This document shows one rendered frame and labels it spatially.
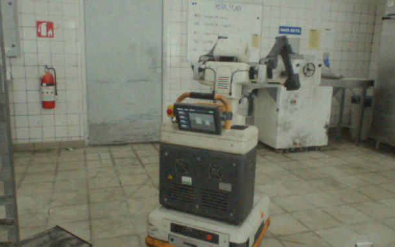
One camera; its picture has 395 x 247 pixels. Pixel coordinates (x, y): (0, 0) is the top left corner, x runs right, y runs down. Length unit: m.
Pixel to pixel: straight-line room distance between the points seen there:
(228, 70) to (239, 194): 0.76
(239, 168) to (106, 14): 3.23
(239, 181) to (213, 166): 0.16
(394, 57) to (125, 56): 3.39
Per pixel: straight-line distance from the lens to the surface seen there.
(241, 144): 1.80
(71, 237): 2.48
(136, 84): 4.64
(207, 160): 1.90
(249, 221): 2.05
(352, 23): 6.21
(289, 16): 5.48
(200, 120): 1.81
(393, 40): 4.99
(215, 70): 2.18
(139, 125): 4.72
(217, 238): 1.94
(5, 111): 1.31
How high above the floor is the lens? 1.20
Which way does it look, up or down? 11 degrees down
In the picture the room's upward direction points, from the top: 1 degrees clockwise
